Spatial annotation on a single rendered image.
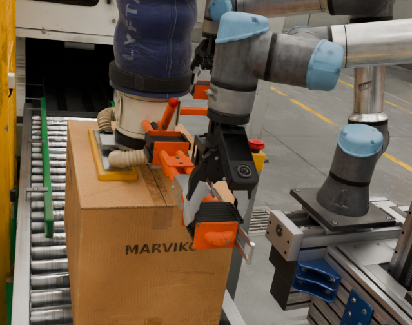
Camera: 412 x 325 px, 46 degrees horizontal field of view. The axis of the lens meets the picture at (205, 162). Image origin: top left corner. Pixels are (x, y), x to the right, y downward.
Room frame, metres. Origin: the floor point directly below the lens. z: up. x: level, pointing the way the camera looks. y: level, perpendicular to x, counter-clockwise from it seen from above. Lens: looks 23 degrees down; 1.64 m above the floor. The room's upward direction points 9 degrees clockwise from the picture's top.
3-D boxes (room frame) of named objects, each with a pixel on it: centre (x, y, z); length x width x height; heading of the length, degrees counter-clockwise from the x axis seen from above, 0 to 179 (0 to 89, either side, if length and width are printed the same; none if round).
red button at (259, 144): (1.71, -0.18, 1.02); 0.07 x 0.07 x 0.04
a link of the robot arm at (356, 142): (1.29, -0.42, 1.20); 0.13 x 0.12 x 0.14; 154
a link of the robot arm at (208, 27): (1.66, 0.04, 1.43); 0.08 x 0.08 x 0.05
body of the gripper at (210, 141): (0.77, -0.02, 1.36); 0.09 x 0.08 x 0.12; 21
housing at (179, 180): (0.87, 0.02, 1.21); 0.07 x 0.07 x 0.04; 21
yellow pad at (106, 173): (1.27, 0.27, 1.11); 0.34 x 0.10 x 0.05; 21
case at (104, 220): (1.30, 0.18, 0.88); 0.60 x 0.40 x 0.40; 21
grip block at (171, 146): (1.07, 0.10, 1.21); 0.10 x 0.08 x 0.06; 111
